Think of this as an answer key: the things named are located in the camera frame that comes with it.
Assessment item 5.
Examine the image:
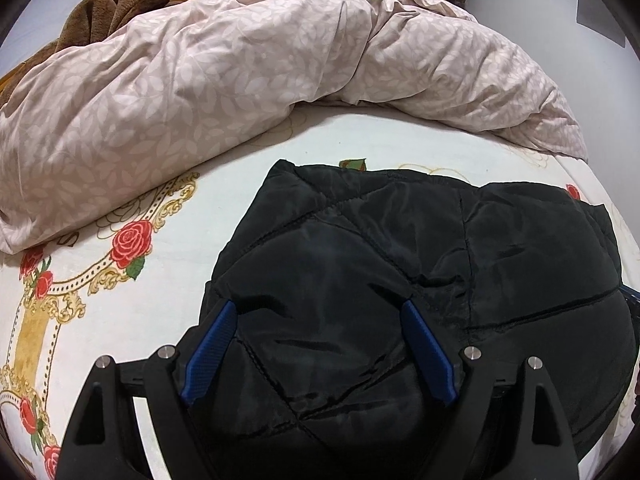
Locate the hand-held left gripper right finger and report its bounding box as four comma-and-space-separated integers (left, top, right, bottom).
400, 298, 582, 480

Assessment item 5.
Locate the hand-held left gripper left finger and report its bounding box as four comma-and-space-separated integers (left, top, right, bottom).
55, 300, 239, 480

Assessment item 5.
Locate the black hooded puffer jacket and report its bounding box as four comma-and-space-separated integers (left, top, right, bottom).
199, 159, 639, 480

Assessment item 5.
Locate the white rose-print bed sheet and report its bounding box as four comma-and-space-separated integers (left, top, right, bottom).
0, 105, 640, 480

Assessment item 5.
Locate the pink leaf-print duvet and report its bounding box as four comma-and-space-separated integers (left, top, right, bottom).
0, 0, 589, 256

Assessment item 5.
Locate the wooden headboard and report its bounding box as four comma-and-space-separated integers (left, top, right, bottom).
0, 60, 32, 107

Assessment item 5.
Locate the brown fleece blanket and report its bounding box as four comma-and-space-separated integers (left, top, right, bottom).
54, 0, 172, 55

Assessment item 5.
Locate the grey wall sheet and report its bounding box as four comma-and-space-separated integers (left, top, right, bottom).
576, 0, 629, 49

